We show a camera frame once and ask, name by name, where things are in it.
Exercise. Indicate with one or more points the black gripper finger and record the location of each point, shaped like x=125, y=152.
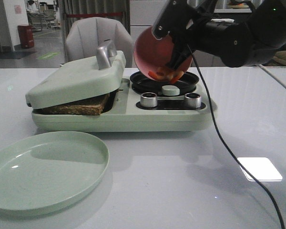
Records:
x=174, y=14
x=177, y=51

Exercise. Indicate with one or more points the beige sofa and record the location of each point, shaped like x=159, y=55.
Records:
x=279, y=59

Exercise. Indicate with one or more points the green pan handle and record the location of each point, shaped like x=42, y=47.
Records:
x=170, y=90

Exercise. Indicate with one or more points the right silver knob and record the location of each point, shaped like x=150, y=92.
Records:
x=192, y=100

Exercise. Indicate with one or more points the black round frying pan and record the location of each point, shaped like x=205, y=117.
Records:
x=142, y=84

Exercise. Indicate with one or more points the red trash bin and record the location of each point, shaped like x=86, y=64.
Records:
x=26, y=36

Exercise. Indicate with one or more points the left silver knob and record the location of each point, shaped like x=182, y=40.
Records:
x=148, y=100

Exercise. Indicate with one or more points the bread slice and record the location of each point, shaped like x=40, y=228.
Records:
x=90, y=106

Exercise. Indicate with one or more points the green breakfast maker lid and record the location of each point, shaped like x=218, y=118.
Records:
x=78, y=80

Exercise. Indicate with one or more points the white refrigerator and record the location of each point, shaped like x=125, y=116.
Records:
x=143, y=14

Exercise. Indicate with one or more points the orange shrimp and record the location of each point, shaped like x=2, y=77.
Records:
x=164, y=74

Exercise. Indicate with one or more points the silver knob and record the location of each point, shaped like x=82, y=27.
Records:
x=148, y=100
x=192, y=100

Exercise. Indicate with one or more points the light green round plate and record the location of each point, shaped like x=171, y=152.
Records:
x=48, y=172

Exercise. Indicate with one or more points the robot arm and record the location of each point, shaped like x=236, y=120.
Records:
x=253, y=41

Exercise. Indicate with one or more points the left grey chair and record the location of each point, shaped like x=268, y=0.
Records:
x=87, y=34

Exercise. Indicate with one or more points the pink bowl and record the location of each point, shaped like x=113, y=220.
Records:
x=149, y=53

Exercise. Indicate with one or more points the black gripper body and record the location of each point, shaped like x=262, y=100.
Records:
x=231, y=42

